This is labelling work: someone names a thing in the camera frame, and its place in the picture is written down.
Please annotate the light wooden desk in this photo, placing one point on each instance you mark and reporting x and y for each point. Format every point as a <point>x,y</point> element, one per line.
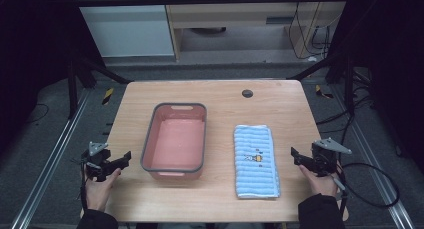
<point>233,14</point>

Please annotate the pink basin with grey rim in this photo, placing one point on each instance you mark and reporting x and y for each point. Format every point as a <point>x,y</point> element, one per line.
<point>176,145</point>

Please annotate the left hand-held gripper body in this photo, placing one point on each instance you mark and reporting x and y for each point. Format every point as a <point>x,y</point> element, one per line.
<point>97,159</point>

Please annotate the person's left hand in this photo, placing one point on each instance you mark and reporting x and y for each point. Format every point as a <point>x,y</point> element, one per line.
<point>97,192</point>

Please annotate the black horizontal frame bar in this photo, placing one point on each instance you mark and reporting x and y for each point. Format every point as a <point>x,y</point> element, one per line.
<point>200,1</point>

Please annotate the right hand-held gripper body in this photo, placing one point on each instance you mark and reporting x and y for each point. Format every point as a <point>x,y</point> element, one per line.
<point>326,159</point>

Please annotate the person's right hand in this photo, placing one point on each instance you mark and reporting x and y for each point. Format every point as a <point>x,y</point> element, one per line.
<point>320,184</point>

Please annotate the blue striped towel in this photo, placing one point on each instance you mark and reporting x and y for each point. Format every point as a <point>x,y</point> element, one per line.
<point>256,162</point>

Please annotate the white cabinet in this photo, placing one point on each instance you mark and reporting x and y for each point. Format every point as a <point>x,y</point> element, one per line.
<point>126,29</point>

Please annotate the yellow black tape strip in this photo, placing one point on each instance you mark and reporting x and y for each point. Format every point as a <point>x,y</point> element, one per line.
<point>107,96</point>
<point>322,92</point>

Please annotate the black metal stand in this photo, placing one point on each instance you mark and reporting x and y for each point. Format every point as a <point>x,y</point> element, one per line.
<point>72,89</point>
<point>348,85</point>

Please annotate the aluminium floor rail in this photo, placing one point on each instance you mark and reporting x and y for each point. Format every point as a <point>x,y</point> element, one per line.
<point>373,155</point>
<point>56,149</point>

